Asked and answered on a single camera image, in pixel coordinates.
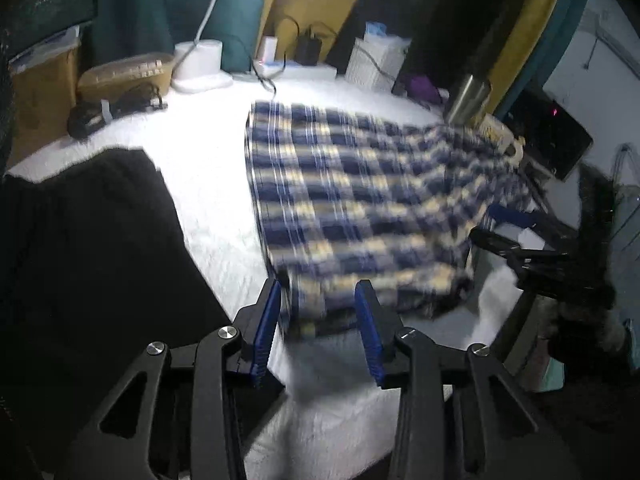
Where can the white power strip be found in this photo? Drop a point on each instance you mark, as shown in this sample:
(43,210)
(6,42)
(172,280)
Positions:
(310,71)

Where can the cream mug with bear print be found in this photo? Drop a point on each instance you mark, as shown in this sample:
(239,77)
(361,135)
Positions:
(495,130)

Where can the white charger plug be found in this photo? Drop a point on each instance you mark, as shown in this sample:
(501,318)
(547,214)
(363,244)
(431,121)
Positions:
(270,49)

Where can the clear plastic box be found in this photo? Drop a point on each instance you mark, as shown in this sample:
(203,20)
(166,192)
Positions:
(50,46)

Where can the brown cardboard box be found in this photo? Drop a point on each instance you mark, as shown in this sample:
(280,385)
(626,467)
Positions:
(45,92)

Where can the black cloth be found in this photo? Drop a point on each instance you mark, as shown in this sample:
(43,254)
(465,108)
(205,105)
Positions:
(100,260)

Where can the purple object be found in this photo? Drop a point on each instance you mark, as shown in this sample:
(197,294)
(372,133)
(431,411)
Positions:
(422,87)

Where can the white slotted plastic basket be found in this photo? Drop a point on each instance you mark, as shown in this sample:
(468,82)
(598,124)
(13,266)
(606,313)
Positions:
(372,65)

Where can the person's right hand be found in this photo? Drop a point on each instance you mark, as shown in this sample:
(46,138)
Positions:
(607,332)

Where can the white desk lamp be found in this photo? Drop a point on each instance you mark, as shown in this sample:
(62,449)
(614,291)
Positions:
(200,60)

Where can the black tablet with lit screen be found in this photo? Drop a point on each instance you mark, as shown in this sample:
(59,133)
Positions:
(55,5)

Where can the stainless steel tumbler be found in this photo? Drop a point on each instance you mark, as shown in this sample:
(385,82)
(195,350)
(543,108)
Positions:
(465,100)

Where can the yellow curtain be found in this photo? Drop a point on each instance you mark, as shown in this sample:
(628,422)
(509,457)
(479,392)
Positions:
(530,25)
(325,0)

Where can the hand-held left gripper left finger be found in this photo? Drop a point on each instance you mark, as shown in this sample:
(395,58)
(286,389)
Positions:
(262,330)

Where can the blue plaid pants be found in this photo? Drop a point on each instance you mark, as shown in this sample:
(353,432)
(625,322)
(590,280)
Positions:
(350,185)

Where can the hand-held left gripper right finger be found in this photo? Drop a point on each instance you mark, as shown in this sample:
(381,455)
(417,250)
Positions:
(368,332)

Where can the blue white packet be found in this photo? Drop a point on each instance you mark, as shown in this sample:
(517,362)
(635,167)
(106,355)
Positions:
(377,30)

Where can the black charger plug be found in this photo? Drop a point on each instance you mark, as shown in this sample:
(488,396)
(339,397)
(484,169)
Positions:
(306,50)

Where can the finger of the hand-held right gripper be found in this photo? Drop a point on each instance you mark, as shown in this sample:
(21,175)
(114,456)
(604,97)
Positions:
(492,241)
(510,215)

